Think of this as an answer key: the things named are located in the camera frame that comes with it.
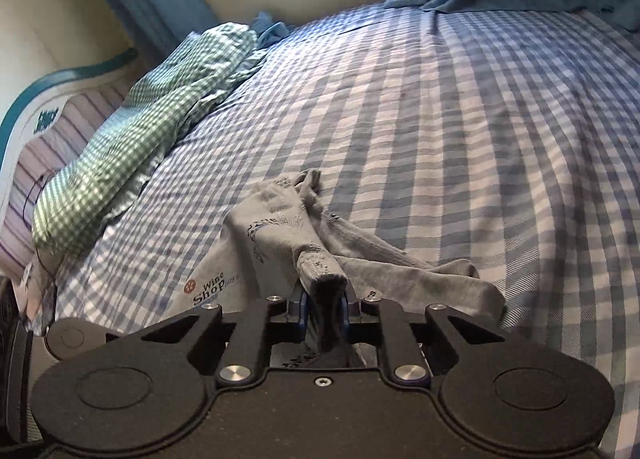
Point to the white headboard with teal edge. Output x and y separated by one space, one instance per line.
30 104

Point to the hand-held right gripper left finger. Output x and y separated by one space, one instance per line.
298 311

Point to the blue checked bed sheet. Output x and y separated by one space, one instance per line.
425 149

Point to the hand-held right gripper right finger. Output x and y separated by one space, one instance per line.
345 313

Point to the black object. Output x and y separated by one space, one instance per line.
12 349

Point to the purple striped pillow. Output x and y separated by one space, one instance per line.
45 179

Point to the green checked blanket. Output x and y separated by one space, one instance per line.
150 124

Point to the grey printed pants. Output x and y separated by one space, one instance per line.
300 244

